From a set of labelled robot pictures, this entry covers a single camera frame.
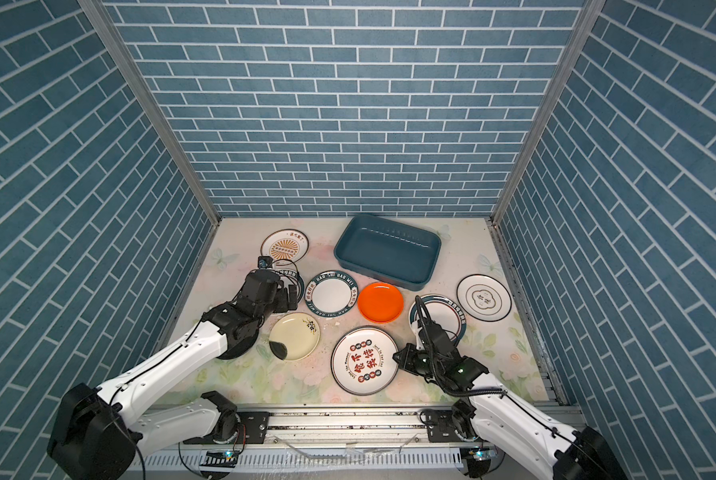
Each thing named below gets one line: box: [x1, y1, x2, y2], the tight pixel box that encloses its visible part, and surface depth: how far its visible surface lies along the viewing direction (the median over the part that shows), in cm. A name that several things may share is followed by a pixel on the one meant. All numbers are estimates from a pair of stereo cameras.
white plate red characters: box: [331, 326, 398, 396], surface depth 86 cm
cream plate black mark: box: [268, 312, 321, 361], surface depth 90 cm
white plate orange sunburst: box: [260, 228, 310, 266], surface depth 114 cm
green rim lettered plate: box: [304, 270, 359, 318], surface depth 101 cm
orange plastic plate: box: [357, 282, 405, 324], surface depth 99 cm
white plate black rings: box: [456, 274, 513, 322], surface depth 101 cm
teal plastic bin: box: [334, 215, 442, 291], surface depth 114 cm
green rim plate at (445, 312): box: [409, 294, 467, 346], surface depth 96 cm
